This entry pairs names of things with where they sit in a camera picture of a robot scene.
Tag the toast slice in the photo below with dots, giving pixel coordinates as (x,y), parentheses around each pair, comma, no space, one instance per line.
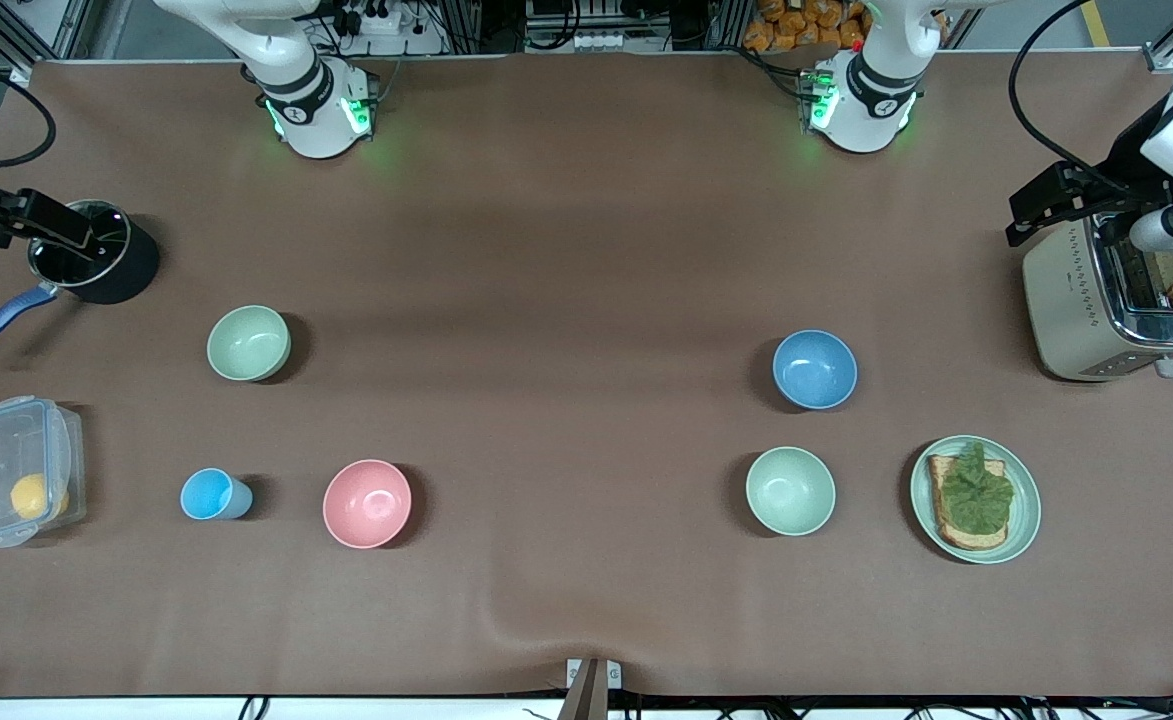
(956,530)

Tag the beige steel toaster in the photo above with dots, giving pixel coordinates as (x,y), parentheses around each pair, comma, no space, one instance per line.
(1071,310)

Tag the blue bowl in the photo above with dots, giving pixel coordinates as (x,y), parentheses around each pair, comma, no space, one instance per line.
(814,369)

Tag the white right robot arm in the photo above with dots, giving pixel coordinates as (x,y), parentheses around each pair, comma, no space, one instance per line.
(306,95)

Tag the white power strip with plugs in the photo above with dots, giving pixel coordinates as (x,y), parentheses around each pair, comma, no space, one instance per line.
(386,25)

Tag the yellow lemon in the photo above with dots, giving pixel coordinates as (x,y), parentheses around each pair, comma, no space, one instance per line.
(36,496)

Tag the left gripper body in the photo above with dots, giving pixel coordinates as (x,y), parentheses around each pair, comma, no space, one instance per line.
(1122,166)

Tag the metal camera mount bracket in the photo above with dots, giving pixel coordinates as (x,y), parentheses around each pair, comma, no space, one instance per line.
(592,685)

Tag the green lettuce leaf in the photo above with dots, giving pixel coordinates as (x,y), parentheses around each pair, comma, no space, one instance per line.
(976,495)

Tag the pale green plate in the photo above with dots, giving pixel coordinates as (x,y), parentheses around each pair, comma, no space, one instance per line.
(1024,520)

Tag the light blue cup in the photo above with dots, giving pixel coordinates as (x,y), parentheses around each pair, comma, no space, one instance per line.
(211,494)

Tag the pale green bowl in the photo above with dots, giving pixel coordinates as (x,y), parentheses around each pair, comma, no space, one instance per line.
(248,343)
(790,490)

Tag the pink bowl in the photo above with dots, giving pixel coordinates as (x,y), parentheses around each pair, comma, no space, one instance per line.
(367,503)

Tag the orange snack bag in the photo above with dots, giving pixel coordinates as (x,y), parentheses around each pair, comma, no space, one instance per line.
(796,25)

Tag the clear plastic food container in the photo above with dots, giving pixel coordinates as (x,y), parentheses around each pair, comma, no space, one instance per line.
(6,450)

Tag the brown table cloth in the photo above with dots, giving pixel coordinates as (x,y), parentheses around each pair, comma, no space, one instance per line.
(586,250)

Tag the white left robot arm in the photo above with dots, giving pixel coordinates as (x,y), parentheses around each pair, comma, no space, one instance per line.
(871,100)

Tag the glass pot lid blue knob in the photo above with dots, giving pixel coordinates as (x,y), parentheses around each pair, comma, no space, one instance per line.
(106,225)

